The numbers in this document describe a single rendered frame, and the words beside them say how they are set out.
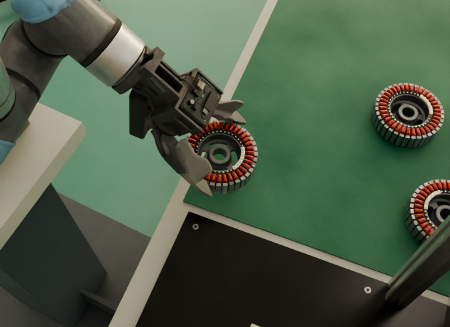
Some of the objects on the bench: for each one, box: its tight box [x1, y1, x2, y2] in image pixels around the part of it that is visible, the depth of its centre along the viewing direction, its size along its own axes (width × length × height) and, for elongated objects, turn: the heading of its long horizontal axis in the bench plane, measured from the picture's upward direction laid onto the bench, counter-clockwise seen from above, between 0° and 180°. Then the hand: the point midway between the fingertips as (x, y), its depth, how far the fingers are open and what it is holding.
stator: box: [404, 180, 450, 245], centre depth 79 cm, size 11×11×4 cm
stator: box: [372, 83, 444, 147], centre depth 88 cm, size 11×11×4 cm
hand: (224, 158), depth 78 cm, fingers closed on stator, 13 cm apart
